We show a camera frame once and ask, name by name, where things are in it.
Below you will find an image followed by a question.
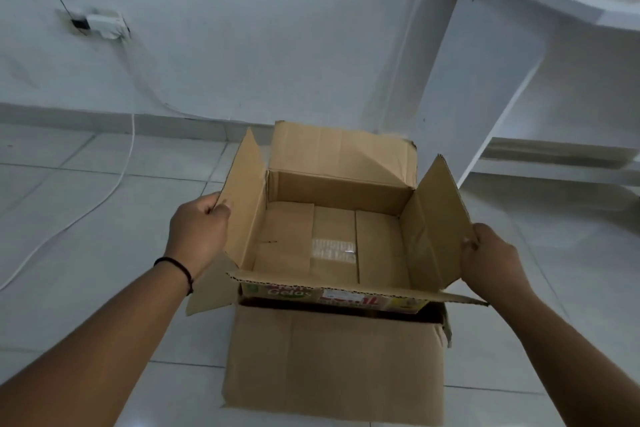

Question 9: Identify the person's left hand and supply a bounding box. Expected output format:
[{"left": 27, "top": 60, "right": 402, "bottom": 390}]
[{"left": 163, "top": 191, "right": 233, "bottom": 282}]

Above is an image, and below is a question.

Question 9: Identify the white floor power cable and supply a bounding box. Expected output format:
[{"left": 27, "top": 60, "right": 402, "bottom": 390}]
[{"left": 0, "top": 113, "right": 137, "bottom": 292}]

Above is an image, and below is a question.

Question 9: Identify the person's right hand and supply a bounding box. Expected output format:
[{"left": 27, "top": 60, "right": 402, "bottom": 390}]
[{"left": 459, "top": 223, "right": 533, "bottom": 308}]

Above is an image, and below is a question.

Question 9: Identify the large plain cardboard box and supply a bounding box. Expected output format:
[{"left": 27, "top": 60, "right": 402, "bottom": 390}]
[{"left": 221, "top": 299, "right": 453, "bottom": 426}]

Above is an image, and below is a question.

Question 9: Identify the thin white wall cable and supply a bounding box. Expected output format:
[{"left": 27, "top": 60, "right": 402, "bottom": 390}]
[{"left": 119, "top": 36, "right": 236, "bottom": 122}]

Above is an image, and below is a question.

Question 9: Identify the white wall plug adapter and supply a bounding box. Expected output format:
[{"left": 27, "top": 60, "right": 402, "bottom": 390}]
[{"left": 85, "top": 10, "right": 132, "bottom": 41}]

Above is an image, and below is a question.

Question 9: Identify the person's right forearm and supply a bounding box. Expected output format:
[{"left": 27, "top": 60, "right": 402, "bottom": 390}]
[{"left": 489, "top": 284, "right": 640, "bottom": 427}]

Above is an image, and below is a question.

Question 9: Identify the black wristband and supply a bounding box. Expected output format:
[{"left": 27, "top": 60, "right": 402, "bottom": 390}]
[{"left": 153, "top": 256, "right": 195, "bottom": 296}]

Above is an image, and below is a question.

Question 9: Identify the person's left forearm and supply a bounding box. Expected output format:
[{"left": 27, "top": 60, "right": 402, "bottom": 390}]
[{"left": 0, "top": 261, "right": 193, "bottom": 427}]

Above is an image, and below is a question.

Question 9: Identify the white wooden desk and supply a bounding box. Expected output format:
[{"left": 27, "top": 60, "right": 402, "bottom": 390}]
[{"left": 379, "top": 0, "right": 640, "bottom": 192}]

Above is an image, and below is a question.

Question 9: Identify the cardboard box with white label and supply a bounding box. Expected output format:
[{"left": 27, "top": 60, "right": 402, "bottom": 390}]
[{"left": 185, "top": 120, "right": 489, "bottom": 318}]

